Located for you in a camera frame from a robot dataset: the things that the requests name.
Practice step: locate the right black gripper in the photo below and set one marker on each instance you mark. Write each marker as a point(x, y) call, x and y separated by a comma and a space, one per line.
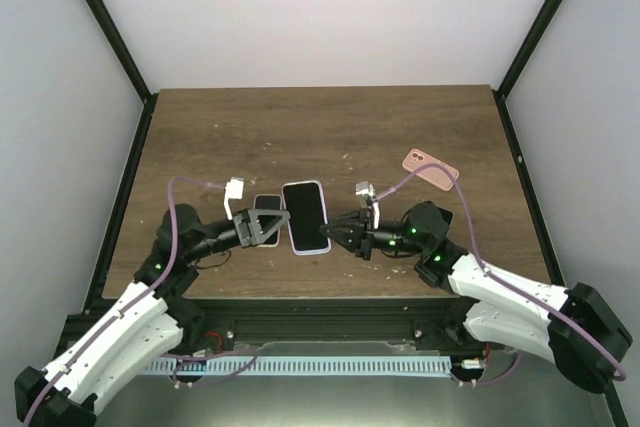
point(363, 247)

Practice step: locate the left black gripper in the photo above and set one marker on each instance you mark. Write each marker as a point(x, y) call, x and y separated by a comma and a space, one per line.
point(252, 225)

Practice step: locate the teal-edged black phone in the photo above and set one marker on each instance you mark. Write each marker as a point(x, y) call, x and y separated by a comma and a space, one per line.
point(267, 202)

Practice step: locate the beige phone case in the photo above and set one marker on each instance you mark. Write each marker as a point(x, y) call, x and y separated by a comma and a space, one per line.
point(267, 219)

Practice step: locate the lavender phone case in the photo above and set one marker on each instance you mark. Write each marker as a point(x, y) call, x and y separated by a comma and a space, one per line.
point(306, 217)

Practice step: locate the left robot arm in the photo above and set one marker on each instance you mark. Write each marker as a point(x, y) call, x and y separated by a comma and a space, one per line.
point(75, 387)

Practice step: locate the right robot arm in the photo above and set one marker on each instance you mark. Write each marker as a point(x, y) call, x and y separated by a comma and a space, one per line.
point(573, 328)

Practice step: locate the pink phone case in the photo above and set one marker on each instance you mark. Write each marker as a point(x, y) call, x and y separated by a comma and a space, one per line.
point(430, 169)

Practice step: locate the metal sheet plate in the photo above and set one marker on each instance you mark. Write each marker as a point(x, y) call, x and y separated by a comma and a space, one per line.
point(534, 394)

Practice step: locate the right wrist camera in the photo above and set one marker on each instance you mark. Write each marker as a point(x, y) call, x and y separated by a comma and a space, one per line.
point(368, 201)

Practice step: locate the light blue slotted cable duct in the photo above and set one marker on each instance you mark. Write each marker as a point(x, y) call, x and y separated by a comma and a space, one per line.
point(403, 366)

